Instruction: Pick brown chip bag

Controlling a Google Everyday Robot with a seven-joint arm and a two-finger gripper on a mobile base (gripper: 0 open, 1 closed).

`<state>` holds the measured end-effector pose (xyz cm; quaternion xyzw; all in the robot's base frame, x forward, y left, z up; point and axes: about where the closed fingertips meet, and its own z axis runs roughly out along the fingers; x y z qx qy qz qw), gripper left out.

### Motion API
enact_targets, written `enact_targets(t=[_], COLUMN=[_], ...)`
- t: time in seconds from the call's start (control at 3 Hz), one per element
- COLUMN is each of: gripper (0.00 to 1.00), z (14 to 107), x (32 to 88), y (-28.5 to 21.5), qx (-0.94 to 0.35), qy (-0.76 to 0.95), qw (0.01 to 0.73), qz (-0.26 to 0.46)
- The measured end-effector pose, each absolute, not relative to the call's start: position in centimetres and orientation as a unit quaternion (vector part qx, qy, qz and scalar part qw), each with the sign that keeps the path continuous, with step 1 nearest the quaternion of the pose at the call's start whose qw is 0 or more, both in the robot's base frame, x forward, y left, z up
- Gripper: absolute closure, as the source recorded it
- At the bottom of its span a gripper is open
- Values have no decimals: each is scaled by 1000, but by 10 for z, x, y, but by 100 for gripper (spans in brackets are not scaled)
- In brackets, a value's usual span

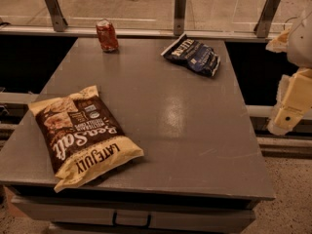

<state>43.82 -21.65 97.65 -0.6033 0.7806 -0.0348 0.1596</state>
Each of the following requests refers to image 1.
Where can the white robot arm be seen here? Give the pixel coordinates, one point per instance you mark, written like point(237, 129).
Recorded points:
point(299, 51)

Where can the left metal bracket post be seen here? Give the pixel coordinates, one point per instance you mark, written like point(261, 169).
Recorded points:
point(59, 22)

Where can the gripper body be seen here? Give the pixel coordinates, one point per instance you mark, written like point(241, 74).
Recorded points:
point(301, 44)

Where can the right metal bracket post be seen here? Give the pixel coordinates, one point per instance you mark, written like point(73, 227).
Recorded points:
point(262, 28)

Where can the blue chip bag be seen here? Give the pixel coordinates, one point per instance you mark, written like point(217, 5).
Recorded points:
point(194, 55)

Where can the black drawer handle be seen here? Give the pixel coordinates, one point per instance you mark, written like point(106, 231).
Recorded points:
point(131, 219)

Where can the grey table drawer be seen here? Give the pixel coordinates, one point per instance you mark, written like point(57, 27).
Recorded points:
point(96, 217)

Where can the metal window rail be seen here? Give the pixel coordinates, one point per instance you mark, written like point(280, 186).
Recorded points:
point(71, 31)

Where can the red soda can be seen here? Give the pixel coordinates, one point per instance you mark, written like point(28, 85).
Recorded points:
point(107, 36)

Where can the middle metal bracket post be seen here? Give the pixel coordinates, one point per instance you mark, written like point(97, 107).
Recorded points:
point(179, 17)

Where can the brown Late July chip bag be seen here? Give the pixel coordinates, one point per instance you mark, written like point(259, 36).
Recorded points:
point(83, 138)

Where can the metal bracket post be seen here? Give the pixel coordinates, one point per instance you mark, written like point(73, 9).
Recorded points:
point(59, 22)
point(179, 17)
point(262, 28)

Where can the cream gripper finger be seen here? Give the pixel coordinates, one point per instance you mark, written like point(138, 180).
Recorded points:
point(280, 43)

